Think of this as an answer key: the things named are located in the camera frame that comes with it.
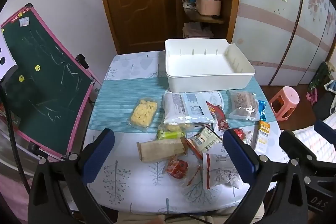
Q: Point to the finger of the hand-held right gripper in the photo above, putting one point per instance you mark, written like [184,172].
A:
[325,129]
[291,144]

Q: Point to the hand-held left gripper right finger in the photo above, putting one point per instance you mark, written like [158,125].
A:
[240,155]

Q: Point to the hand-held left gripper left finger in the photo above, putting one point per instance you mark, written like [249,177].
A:
[99,155]

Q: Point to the red round snack packet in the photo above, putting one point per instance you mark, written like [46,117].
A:
[177,167]

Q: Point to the white plastic bin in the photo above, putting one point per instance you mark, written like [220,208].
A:
[204,64]

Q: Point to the checkered blanket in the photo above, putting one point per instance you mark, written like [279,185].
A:
[307,140]

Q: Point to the red clear nut bar packet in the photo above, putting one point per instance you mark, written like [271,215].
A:
[245,136]

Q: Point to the white red striped packet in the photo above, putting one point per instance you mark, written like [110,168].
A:
[219,171]

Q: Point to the orange white oat packet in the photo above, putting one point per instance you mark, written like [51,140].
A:
[263,137]

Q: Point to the pink toy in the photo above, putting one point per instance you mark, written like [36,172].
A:
[311,98]

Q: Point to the small white orange packet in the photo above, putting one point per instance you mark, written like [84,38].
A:
[203,141]

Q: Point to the dark red snowflake packet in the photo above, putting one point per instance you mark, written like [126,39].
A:
[219,117]

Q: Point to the pink plastic stool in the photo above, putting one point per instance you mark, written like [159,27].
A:
[284,100]

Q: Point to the blue candy wrapper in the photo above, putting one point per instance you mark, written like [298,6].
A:
[262,109]

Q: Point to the clear red print packet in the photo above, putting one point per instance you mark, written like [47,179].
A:
[194,174]

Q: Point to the teal striped table runner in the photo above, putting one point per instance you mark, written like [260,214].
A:
[115,108]

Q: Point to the clear brown pastry packet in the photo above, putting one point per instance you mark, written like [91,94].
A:
[242,106]

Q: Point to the green bag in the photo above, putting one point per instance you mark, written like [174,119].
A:
[319,77]

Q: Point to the yellow puffs clear packet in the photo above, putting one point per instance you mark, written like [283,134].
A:
[143,113]

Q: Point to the brown paper snack packet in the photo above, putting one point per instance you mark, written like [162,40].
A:
[162,150]

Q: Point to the clear blue white packet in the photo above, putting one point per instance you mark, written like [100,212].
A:
[197,108]

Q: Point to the beige pastry clear packet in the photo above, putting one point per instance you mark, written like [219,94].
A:
[178,127]

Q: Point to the green snack packet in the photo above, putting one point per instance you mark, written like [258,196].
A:
[170,134]

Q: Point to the large white snack packet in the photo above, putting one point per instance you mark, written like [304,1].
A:
[174,108]

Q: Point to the black chalkboard knob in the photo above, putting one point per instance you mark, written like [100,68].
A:
[82,60]

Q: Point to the floral wardrobe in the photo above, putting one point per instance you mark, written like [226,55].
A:
[275,43]

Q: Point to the folded pink cloth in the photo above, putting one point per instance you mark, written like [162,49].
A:
[197,29]

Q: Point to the white paper black dots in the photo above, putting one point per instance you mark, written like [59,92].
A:
[6,48]

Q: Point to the white chalkboard sticker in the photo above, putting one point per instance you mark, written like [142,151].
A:
[23,21]

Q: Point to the brown wooden door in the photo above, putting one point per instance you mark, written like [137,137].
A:
[136,3]

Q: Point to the small toys on shelf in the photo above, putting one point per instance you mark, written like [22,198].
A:
[189,2]

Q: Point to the green chalkboard pink frame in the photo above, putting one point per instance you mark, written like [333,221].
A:
[47,77]

